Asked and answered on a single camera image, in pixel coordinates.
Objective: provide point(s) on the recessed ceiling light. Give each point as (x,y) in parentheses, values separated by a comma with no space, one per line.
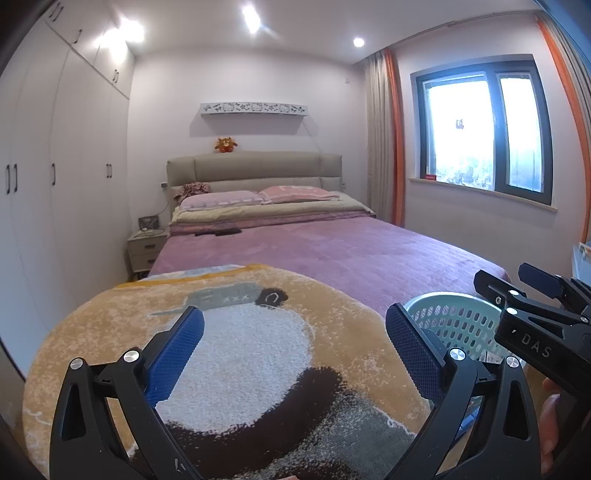
(250,16)
(358,42)

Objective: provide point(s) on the light green perforated plastic basket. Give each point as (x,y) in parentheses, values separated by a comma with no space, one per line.
(457,323)

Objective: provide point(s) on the white wardrobe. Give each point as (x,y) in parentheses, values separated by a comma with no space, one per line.
(60,184)

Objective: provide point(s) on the beige curtain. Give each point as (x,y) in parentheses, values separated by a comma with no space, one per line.
(378,138)

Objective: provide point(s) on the beige nightstand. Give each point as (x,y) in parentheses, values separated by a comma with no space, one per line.
(145,251)

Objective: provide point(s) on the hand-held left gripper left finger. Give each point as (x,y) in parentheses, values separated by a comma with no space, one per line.
(175,355)

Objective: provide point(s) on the person's right hand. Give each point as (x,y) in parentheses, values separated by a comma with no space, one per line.
(549,415)

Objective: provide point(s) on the white desk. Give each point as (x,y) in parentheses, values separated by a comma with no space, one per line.
(582,258)

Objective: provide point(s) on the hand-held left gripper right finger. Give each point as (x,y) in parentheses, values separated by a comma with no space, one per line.
(415,355)

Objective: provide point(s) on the floral cloth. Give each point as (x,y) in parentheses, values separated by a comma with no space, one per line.
(191,190)

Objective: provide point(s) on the dark picture frame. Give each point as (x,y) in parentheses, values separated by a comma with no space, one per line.
(149,222)

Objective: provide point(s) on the beige padded headboard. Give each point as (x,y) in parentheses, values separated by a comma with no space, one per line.
(258,170)

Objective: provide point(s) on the orange plush toy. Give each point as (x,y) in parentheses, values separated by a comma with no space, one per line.
(225,145)

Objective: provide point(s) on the purple ribbed bedspread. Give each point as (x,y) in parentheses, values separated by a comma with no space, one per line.
(346,249)

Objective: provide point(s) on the orange curtain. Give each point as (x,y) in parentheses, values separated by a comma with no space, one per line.
(570,101)
(396,138)

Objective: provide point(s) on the orange brown printed plush blanket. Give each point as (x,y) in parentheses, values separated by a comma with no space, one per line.
(258,332)

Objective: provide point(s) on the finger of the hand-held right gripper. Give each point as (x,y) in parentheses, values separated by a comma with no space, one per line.
(538,277)
(496,286)

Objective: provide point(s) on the pink pillow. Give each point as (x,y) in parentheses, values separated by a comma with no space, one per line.
(300,194)
(221,199)

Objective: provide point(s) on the dark framed window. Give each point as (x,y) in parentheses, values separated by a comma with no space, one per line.
(494,129)

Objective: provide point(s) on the olive folded quilt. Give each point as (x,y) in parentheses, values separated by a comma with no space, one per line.
(277,212)

